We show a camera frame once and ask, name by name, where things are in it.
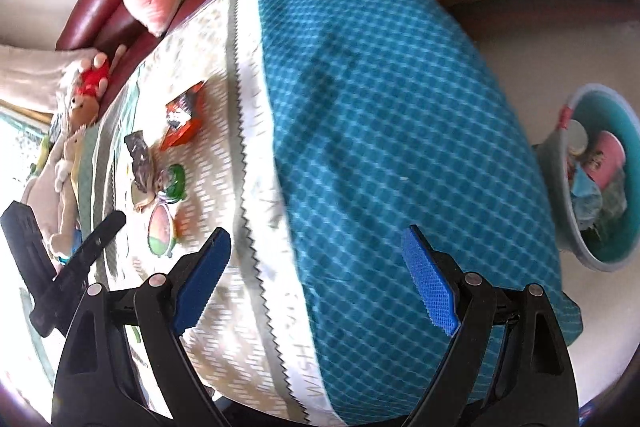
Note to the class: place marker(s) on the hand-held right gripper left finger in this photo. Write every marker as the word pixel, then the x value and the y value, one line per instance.
pixel 205 277

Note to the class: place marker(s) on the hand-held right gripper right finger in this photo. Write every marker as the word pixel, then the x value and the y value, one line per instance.
pixel 430 277

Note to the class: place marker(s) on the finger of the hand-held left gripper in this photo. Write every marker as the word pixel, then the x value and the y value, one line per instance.
pixel 25 242
pixel 95 252

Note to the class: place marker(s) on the blue plastic basin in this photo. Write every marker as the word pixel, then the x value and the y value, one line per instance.
pixel 560 187

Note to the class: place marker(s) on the white plush toy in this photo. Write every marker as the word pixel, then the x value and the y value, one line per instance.
pixel 55 187

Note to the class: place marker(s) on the pink green oval lid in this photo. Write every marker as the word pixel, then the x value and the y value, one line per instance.
pixel 162 227

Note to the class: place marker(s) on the green round lid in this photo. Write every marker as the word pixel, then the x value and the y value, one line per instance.
pixel 175 182

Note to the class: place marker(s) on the silver brown wrapper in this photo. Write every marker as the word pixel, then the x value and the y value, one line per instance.
pixel 140 157

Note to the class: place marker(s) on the teal checked cloth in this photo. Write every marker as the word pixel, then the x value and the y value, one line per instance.
pixel 375 132

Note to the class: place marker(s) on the orange snack wrapper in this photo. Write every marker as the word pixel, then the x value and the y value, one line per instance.
pixel 182 117

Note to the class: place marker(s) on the white blanket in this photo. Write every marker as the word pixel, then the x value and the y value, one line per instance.
pixel 30 77

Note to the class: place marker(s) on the blue crumpled wrapper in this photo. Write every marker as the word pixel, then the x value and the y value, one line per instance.
pixel 584 192

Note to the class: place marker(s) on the white cup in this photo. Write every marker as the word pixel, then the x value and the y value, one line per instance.
pixel 578 137

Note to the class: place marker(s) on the pink paper cup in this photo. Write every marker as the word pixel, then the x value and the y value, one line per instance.
pixel 607 157

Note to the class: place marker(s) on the white patterned tablecloth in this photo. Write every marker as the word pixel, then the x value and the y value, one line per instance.
pixel 210 57

